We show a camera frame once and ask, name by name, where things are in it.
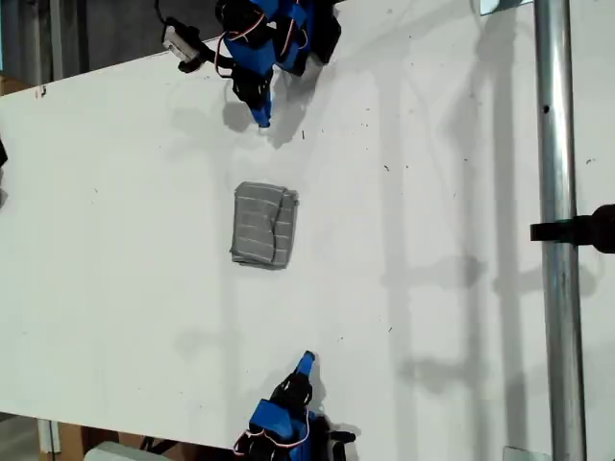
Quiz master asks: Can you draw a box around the grey striped towel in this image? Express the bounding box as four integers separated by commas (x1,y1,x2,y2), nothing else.
229,181,301,270

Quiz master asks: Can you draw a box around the white plastic box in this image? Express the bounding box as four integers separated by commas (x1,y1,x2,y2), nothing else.
85,440,162,461

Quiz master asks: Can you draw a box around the brown cardboard box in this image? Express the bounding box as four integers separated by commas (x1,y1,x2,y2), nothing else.
57,422,212,461

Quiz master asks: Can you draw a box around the black clamp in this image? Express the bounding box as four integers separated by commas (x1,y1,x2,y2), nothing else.
529,204,615,255

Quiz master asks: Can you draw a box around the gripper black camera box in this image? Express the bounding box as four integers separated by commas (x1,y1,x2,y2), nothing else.
326,426,359,461
161,16,217,74

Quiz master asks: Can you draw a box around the steel post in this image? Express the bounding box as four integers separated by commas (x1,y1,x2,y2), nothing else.
532,0,588,461

